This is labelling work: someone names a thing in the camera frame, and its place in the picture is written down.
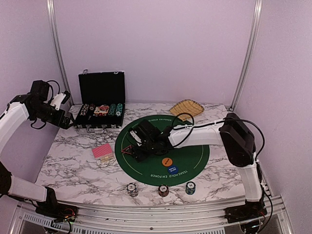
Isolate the orange big blind button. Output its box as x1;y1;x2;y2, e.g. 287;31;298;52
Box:
161;157;173;167

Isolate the blue-tan chip row in case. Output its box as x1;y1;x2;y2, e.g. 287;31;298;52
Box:
79;104;89;116

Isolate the blue ten chip stack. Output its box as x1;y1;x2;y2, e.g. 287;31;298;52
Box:
126;183;138;197

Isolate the green chip row in case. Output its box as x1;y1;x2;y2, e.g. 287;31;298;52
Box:
108;103;116;117

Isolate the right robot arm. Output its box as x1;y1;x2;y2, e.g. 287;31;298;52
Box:
122;113;264;218

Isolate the green fifty chip stack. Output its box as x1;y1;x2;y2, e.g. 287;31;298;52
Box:
185;181;196;195

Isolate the orange-black chip row in case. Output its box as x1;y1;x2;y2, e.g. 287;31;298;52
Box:
89;104;95;111

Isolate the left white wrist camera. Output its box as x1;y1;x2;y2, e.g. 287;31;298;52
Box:
50;91;71;111

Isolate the round green poker mat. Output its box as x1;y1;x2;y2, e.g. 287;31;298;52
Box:
115;115;210;186

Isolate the blue small blind button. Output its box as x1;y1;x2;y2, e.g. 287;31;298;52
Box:
167;165;178;175

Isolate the red-backed playing card deck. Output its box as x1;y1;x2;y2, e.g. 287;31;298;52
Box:
92;143;115;163

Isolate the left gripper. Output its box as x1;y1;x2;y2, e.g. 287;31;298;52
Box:
31;103;75;129

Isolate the triangular all-in button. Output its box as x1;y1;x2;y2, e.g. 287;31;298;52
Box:
121;145;132;155

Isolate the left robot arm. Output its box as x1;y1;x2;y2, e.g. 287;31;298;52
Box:
0;80;74;217

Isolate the black poker chip case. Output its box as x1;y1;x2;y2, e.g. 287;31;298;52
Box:
75;71;126;129

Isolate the left aluminium frame post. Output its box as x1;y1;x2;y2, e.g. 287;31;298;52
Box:
46;0;71;92

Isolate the teal chip row in case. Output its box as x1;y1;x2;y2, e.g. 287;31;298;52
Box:
115;103;123;117

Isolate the right aluminium frame post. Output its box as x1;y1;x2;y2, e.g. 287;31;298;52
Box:
229;0;263;111

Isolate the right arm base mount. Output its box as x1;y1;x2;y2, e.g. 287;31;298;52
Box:
224;205;268;223

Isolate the card deck in case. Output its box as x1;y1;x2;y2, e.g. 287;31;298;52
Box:
94;105;110;116

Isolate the front aluminium rail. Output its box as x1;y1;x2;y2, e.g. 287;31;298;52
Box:
7;196;293;234

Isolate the aluminium frame post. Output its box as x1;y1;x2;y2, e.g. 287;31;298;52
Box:
46;0;71;92
229;0;263;111

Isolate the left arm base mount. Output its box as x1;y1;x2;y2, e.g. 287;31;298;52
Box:
36;204;78;222

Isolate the orange hundred chip stack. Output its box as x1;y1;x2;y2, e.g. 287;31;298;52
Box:
158;184;169;197

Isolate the woven bamboo tray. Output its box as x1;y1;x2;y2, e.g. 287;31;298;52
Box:
170;99;204;121

